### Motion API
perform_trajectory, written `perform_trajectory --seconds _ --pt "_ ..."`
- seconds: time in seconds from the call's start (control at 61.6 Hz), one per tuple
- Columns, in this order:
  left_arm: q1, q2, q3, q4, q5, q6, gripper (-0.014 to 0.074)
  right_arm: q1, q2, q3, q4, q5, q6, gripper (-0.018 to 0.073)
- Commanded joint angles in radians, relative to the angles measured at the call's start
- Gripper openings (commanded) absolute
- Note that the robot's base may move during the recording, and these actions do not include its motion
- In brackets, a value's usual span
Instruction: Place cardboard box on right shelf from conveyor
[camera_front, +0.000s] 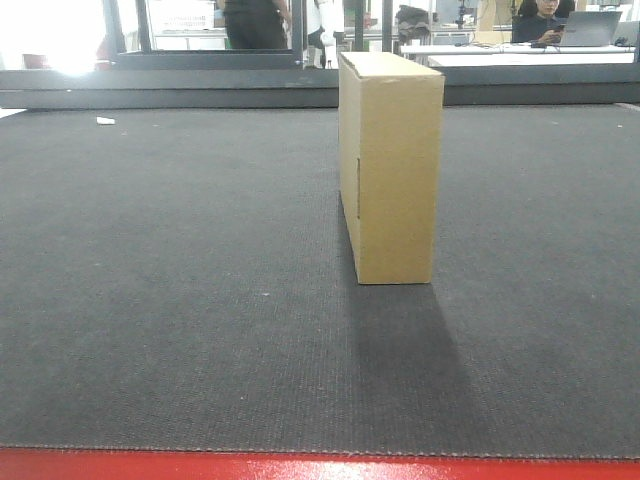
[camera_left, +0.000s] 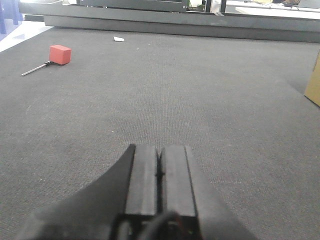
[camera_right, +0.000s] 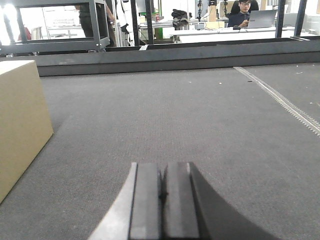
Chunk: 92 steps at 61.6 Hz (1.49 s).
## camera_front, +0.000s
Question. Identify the brown cardboard box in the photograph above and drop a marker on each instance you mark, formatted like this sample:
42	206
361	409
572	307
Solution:
390	117

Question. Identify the standing person in black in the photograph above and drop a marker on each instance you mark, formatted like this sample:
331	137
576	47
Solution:
256	24

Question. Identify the white office desk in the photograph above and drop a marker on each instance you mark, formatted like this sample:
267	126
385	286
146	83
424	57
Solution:
475	55

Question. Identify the seated person in black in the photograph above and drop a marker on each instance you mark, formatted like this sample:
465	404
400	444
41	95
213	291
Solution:
541	21

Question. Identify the grey open laptop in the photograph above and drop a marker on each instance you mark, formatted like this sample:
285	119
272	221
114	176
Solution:
590	29

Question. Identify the black metal conveyor frame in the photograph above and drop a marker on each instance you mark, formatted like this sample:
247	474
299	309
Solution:
270	89

